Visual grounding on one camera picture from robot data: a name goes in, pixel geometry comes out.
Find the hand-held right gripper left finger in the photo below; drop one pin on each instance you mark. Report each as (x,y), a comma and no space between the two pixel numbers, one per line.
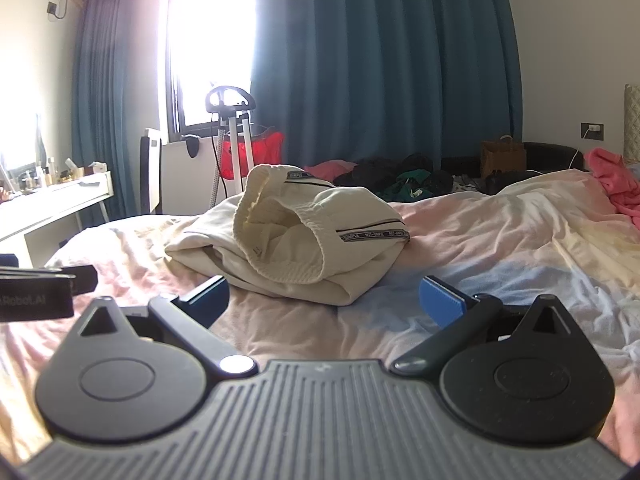
(212,297)

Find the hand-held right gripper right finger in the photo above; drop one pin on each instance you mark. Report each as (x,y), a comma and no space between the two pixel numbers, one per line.
(440,302)

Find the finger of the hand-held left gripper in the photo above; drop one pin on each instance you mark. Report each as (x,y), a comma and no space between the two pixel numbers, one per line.
(80,280)

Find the cream pants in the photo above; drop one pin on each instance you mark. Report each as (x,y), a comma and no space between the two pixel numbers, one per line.
(300,220)

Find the pile of dark clothes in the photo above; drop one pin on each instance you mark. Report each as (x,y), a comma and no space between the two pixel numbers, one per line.
(365,172)

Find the white desk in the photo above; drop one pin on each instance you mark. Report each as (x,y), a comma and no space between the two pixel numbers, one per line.
(50,205)

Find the pastel bed blanket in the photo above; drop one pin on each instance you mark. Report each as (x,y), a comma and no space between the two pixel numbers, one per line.
(500,240)

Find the group of cosmetic bottles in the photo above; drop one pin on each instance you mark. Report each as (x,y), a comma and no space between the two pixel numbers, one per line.
(45,175)

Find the white patterned cloth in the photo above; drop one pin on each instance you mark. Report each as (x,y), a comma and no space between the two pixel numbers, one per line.
(467,185)

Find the green cloth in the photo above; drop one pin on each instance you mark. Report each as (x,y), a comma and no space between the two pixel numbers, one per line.
(405,185)

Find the white box appliance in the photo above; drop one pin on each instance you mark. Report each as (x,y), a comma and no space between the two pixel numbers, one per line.
(150,170)

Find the black steamer head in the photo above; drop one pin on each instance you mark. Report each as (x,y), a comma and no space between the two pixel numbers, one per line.
(192,145)

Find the red cloth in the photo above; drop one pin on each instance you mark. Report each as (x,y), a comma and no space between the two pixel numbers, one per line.
(265,152)

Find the brown paper bag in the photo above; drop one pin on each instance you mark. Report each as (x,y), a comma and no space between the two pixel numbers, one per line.
(502,157)

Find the pink cloth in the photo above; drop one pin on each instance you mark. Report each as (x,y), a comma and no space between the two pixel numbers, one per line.
(327,169)

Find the garment steamer stand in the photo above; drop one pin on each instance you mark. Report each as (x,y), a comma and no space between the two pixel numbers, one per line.
(237,125)

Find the black sofa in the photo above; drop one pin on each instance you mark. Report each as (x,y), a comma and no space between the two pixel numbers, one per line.
(555,157)

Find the pink fleece blanket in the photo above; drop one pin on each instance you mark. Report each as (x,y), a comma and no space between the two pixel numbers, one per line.
(612,180)

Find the wide blue curtain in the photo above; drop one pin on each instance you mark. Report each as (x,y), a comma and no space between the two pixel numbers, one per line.
(390,60)

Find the window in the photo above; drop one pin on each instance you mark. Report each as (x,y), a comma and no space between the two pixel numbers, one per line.
(210,35)

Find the cream quilted headboard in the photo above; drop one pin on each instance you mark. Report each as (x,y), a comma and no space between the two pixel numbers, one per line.
(632,120)

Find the wall outlet with charger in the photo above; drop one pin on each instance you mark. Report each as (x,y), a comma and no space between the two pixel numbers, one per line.
(592,130)

